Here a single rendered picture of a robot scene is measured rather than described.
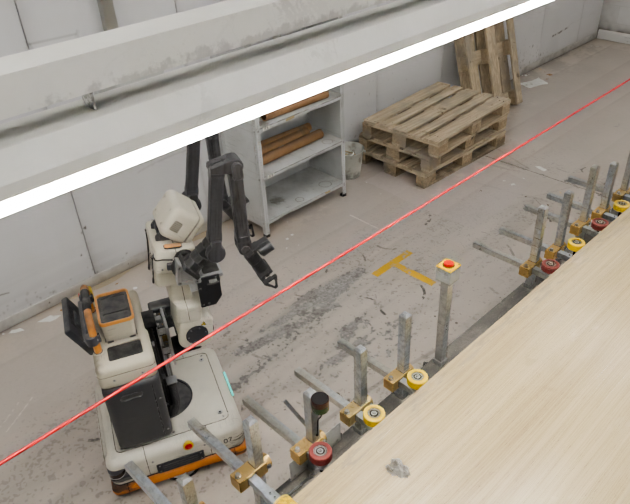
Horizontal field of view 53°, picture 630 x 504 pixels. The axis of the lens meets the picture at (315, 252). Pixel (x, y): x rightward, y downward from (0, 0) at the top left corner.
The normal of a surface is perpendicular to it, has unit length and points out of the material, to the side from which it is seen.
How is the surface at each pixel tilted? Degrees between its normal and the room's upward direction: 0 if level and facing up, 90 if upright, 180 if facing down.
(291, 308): 0
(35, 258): 90
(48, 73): 90
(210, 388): 0
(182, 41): 90
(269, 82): 61
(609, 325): 0
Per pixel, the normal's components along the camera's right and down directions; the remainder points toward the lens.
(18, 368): -0.04, -0.83
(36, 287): 0.70, 0.38
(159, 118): 0.59, -0.07
